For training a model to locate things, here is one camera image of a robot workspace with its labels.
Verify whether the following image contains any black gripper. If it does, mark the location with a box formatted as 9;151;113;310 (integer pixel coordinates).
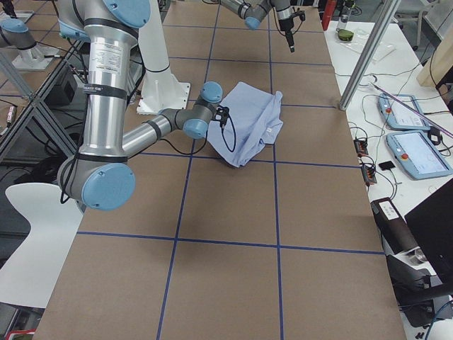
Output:
278;17;295;53

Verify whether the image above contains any light blue striped shirt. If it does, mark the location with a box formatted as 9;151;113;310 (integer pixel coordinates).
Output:
207;81;283;167

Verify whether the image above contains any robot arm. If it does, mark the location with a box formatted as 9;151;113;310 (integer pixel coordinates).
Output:
57;1;223;210
217;0;305;52

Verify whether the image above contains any red cylinder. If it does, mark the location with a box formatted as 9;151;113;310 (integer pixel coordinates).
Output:
321;0;337;31

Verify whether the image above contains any green pouch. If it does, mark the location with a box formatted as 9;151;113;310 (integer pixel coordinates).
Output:
336;29;354;42

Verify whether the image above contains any upper teach pendant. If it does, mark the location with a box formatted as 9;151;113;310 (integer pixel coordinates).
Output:
378;93;430;131

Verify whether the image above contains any teach pendant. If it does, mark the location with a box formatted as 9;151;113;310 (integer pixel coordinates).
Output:
378;93;430;131
386;130;452;180

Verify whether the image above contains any black phone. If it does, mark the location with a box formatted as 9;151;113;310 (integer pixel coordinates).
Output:
378;161;396;171

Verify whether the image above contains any lower teach pendant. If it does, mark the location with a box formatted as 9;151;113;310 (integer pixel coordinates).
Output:
386;130;452;180

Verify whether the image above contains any metal grabber stick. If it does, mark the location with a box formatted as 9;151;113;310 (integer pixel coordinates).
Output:
372;84;453;138

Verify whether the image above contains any black labelled box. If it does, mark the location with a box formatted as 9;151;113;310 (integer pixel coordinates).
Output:
370;198;419;254

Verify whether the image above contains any black monitor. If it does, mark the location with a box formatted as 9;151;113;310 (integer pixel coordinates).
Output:
405;181;452;282

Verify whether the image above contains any white chair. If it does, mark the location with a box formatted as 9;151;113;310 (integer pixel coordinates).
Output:
1;183;83;308

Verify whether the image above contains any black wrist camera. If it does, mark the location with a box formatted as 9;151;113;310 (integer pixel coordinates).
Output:
212;106;230;129
292;9;306;22

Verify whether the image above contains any aluminium frame post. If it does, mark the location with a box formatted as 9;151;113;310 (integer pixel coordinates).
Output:
339;0;401;111

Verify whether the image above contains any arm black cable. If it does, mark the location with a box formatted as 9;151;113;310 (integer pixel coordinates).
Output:
159;113;237;157

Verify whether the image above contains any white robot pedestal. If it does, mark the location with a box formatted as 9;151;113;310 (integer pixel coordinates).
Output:
137;0;190;115

